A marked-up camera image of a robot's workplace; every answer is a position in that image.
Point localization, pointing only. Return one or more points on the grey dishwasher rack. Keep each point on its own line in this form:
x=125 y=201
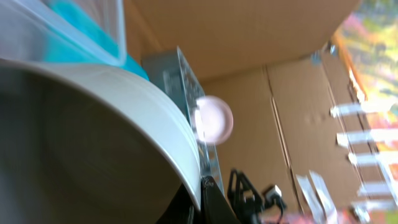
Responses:
x=171 y=72

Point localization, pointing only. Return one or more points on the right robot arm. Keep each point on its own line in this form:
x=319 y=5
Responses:
x=247 y=203

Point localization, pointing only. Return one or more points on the teal serving tray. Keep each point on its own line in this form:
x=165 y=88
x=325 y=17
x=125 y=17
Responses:
x=97 y=35

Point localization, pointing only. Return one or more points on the clear plastic bin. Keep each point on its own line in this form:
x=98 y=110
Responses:
x=26 y=26

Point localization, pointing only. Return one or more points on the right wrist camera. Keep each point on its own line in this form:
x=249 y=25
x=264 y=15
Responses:
x=272 y=192

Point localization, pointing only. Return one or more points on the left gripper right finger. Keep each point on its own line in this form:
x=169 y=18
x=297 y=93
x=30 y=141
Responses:
x=214 y=207

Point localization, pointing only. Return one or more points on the grey bowl with food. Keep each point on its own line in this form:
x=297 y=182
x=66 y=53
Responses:
x=87 y=143

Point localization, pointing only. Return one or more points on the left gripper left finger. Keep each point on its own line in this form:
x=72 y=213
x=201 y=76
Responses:
x=180 y=209

